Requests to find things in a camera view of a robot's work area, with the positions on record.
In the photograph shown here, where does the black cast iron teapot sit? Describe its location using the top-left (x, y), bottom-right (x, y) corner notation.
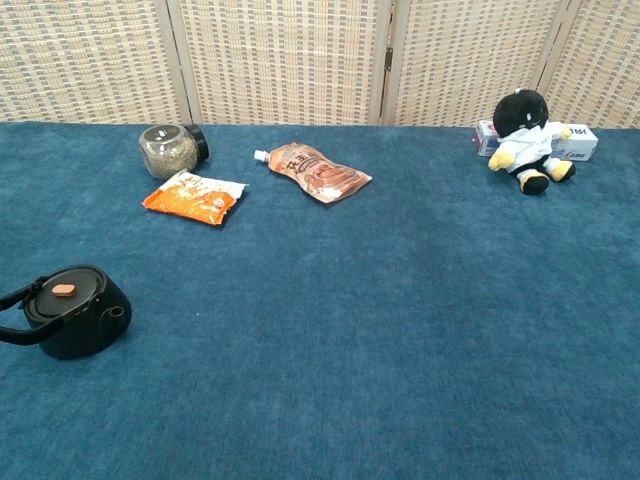
top-left (0, 264), bottom-right (134, 360)

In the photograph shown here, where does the brown spout pouch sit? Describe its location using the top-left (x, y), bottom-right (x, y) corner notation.
top-left (253, 142), bottom-right (374, 205)

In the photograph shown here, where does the blue table cloth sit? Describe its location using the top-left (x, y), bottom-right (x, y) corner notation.
top-left (0, 121), bottom-right (640, 480)

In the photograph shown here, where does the orange snack packet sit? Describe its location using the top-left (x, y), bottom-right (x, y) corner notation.
top-left (141, 169), bottom-right (250, 228)

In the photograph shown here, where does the glass jar with black lid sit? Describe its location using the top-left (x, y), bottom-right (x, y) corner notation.
top-left (138, 123), bottom-right (210, 181)

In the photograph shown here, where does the woven folding screen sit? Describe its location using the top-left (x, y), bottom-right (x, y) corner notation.
top-left (0, 0), bottom-right (640, 130)

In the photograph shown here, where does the black plush toy white coat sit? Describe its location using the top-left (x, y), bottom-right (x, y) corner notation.
top-left (487, 88), bottom-right (578, 196)

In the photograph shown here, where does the white cardboard box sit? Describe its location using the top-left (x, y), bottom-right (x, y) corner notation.
top-left (473, 119), bottom-right (600, 163)

